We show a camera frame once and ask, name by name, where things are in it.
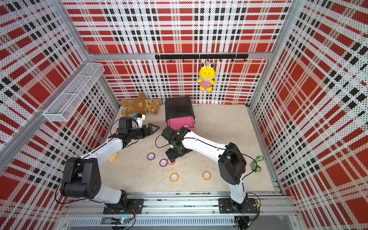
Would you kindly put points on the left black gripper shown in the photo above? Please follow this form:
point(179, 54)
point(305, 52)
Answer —
point(150, 130)

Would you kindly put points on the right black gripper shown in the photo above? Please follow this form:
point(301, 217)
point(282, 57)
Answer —
point(170, 154)

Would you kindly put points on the purple tape roll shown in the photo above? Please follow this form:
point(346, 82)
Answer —
point(151, 156)
point(163, 163)

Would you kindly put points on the black drawer cabinet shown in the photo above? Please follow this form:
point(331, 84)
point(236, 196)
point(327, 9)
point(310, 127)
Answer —
point(178, 107)

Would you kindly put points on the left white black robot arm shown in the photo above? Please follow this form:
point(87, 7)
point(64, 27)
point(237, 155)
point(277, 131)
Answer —
point(82, 178)

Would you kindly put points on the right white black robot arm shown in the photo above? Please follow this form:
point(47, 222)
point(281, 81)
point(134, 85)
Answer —
point(231, 163)

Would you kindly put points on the orange tape roll left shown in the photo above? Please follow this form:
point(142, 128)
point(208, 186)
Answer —
point(174, 177)

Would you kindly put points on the orange tape roll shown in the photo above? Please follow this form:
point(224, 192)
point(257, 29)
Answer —
point(174, 177)
point(206, 175)

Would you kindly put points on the orange tape roll right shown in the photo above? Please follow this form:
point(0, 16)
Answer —
point(206, 175)

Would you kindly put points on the brown teddy bear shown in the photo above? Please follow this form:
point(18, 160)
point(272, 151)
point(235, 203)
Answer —
point(141, 105)

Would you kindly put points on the small yellow object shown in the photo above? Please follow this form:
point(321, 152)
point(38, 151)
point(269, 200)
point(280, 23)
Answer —
point(113, 157)

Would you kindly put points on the yellow frog plush toy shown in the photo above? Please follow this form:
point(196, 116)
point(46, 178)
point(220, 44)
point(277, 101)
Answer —
point(206, 77)

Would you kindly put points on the green circuit board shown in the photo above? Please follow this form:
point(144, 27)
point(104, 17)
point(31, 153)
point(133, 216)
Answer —
point(120, 221)

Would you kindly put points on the black connector box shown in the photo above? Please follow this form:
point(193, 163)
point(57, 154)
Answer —
point(241, 223)

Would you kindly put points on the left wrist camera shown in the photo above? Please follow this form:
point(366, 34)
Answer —
point(132, 122)

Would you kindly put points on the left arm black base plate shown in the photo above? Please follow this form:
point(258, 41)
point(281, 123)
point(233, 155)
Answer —
point(135, 205)

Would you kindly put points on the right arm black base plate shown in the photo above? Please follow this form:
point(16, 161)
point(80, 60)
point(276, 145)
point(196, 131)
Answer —
point(227, 205)

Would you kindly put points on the green ring toy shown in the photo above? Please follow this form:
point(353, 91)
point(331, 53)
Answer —
point(259, 159)

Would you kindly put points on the white wire mesh basket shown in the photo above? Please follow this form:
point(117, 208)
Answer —
point(66, 104)

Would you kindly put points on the aluminium mounting rail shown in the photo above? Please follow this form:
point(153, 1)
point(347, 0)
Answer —
point(206, 204)

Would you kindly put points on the black hook rail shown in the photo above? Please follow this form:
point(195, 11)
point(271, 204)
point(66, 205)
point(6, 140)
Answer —
point(201, 56)

